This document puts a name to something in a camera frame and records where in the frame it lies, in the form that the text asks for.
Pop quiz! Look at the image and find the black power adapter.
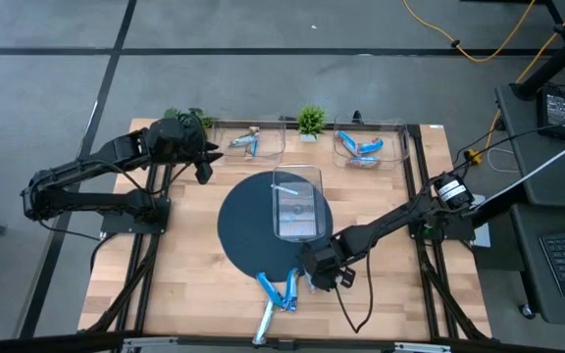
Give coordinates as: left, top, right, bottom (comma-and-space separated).
536, 83, 565, 140

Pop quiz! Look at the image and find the black beam with silver brackets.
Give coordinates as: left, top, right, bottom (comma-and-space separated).
0, 331, 565, 353

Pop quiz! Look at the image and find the spiky potted plant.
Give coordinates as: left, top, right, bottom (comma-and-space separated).
296, 105, 328, 143

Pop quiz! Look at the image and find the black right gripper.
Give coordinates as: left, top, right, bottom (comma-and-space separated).
301, 239, 357, 293

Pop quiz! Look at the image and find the dark grey cart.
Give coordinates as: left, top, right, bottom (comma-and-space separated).
495, 82, 565, 328

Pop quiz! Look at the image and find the black stand leg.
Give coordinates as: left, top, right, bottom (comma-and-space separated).
510, 0, 565, 102

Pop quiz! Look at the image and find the yellow extension cable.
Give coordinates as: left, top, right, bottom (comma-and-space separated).
402, 0, 565, 166

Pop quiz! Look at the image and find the white rod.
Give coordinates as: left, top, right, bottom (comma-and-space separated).
496, 130, 565, 196

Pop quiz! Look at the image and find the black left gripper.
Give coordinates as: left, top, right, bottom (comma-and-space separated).
186, 139, 225, 185

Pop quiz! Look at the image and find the white-backed granola bar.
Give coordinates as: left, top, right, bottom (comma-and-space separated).
251, 299, 277, 347

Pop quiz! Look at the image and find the black aluminium table frame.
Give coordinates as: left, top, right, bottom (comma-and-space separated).
79, 117, 492, 344

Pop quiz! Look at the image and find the leafy potted plant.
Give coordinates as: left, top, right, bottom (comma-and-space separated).
163, 107, 215, 129

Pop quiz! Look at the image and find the tall clear plastic bin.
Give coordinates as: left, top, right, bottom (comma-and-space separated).
271, 164, 326, 244

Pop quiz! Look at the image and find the dark round mat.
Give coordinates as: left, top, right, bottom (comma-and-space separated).
216, 170, 334, 284

